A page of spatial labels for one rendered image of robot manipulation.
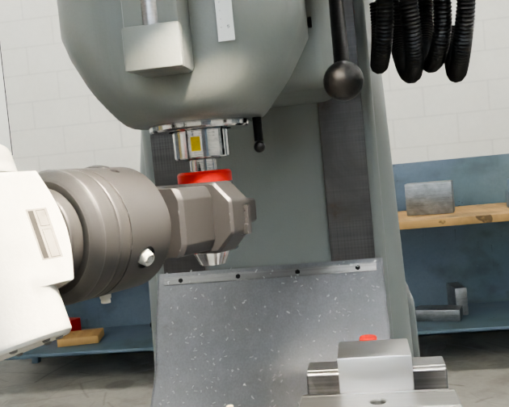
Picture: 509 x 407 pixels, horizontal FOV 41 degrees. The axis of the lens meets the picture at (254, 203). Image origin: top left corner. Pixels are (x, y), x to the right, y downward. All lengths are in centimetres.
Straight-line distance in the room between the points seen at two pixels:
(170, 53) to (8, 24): 500
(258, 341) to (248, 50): 52
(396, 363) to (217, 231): 18
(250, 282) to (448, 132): 395
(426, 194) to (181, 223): 382
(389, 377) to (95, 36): 35
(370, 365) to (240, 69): 26
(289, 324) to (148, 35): 55
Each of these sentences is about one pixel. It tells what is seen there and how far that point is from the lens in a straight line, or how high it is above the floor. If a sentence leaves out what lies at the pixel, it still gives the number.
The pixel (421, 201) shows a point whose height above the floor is 97.
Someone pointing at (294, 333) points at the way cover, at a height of 104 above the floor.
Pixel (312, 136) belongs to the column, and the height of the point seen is 130.
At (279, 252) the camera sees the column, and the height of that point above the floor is 115.
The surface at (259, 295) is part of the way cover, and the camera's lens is 95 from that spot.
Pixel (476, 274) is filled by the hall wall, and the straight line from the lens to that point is 491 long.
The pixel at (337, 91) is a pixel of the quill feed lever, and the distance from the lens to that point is 51.
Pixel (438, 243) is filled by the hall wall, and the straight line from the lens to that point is 484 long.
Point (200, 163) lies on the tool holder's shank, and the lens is 58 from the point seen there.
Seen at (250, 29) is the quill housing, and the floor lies 137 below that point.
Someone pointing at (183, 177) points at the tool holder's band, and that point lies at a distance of 58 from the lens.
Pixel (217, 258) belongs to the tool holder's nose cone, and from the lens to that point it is 58.
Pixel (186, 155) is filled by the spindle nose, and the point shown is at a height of 128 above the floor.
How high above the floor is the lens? 127
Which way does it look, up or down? 3 degrees down
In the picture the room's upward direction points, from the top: 5 degrees counter-clockwise
